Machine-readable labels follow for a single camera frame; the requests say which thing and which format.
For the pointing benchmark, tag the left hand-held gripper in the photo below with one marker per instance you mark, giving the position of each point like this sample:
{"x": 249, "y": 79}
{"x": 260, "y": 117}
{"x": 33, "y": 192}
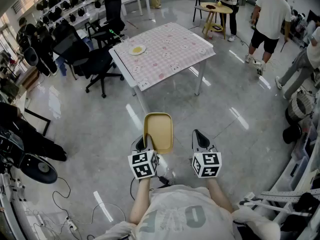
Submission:
{"x": 143, "y": 165}

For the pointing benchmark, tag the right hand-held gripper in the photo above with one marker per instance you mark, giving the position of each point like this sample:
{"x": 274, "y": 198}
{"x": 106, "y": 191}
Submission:
{"x": 207, "y": 165}

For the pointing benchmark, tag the yellow plastic tray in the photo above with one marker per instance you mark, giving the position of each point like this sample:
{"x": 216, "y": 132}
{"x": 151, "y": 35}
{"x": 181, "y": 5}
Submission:
{"x": 160, "y": 131}

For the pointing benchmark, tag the person's left forearm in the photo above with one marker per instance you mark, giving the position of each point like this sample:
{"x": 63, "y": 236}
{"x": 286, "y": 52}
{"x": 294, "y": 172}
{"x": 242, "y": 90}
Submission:
{"x": 141, "y": 199}

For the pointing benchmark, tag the person's right forearm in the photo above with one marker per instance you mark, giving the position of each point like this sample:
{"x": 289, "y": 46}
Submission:
{"x": 218, "y": 194}

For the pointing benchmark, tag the yellow food on plate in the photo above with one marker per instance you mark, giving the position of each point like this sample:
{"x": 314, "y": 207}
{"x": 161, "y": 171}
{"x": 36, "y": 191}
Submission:
{"x": 137, "y": 50}

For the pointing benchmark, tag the black power adapter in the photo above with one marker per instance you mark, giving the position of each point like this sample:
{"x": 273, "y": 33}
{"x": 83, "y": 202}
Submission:
{"x": 165, "y": 180}

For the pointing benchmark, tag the person's grey t-shirt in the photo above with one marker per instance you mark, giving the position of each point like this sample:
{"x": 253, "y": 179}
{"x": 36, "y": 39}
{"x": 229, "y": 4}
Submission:
{"x": 182, "y": 214}

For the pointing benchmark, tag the black hat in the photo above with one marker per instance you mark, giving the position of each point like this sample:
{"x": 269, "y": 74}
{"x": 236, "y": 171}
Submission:
{"x": 292, "y": 134}

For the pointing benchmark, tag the black mesh office chair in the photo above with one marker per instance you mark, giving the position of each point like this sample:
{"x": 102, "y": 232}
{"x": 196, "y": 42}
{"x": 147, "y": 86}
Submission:
{"x": 97, "y": 61}

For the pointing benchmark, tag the pink checked bear tablecloth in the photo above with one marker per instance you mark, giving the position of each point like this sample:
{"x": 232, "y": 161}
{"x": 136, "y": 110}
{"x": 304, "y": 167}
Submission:
{"x": 165, "y": 49}

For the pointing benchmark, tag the clear plastic storage box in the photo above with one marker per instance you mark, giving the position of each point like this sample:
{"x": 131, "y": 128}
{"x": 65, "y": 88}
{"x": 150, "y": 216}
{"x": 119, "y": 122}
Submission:
{"x": 292, "y": 174}

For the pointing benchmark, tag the white wicker basket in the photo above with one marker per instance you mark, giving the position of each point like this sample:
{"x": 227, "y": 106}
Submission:
{"x": 295, "y": 109}

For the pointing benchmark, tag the grey perforated metal bar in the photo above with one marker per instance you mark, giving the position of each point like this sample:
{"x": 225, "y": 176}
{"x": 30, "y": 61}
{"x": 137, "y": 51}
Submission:
{"x": 285, "y": 196}

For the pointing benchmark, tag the clear glass cup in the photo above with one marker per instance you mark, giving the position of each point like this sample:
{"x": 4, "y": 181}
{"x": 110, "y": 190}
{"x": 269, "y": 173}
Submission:
{"x": 125, "y": 39}

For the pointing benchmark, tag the black round equipment base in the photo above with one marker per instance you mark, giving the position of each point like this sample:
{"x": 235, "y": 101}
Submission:
{"x": 40, "y": 169}

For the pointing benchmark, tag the white power strip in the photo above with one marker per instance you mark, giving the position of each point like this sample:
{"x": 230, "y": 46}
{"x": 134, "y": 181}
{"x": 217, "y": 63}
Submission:
{"x": 71, "y": 224}

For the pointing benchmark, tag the black tablet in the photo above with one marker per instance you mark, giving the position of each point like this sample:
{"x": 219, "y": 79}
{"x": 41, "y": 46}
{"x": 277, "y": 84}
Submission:
{"x": 217, "y": 28}

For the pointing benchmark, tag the green star stick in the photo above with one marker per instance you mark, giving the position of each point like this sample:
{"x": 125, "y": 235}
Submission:
{"x": 111, "y": 31}

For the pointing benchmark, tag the grey chair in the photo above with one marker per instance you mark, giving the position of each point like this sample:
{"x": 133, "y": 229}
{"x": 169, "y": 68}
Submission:
{"x": 200, "y": 7}

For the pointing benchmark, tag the yellow round table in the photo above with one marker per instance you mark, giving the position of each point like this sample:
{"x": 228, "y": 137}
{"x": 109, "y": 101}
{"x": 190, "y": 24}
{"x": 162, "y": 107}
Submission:
{"x": 220, "y": 9}

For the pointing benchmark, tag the dark cloth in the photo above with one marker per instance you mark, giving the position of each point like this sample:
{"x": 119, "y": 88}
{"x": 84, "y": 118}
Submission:
{"x": 210, "y": 7}

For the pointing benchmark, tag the black high-backed office chair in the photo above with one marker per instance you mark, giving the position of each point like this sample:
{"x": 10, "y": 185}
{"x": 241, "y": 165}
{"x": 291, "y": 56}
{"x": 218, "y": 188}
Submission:
{"x": 113, "y": 11}

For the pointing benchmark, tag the rows of black bags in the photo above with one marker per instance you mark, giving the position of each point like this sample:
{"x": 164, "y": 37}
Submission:
{"x": 58, "y": 10}

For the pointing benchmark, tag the black metal frame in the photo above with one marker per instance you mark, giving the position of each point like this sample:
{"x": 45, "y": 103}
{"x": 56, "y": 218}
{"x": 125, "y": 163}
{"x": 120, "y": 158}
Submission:
{"x": 37, "y": 115}

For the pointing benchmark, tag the white wall shelf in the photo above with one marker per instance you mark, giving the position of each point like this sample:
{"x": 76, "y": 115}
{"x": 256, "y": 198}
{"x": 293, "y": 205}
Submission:
{"x": 82, "y": 19}

